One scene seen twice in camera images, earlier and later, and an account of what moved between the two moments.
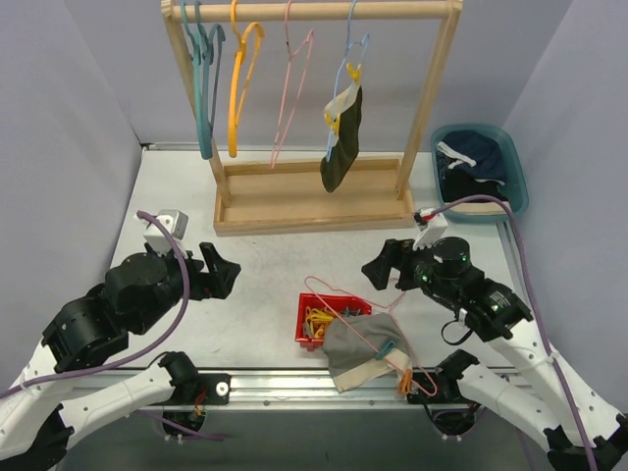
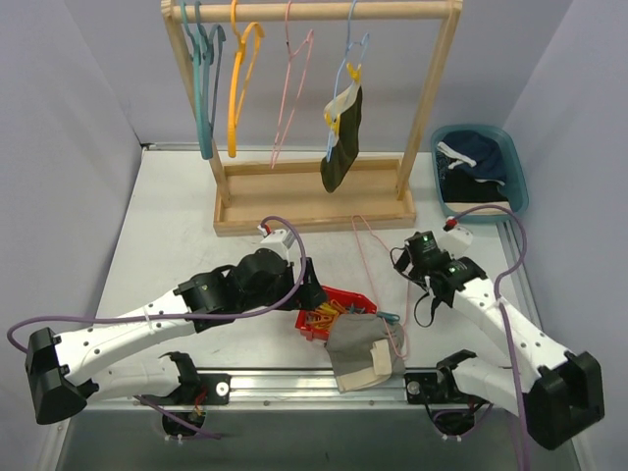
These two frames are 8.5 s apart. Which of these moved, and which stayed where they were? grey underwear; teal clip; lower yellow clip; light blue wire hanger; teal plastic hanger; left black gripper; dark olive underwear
Moved: left black gripper; teal clip
Stayed: grey underwear; light blue wire hanger; dark olive underwear; lower yellow clip; teal plastic hanger
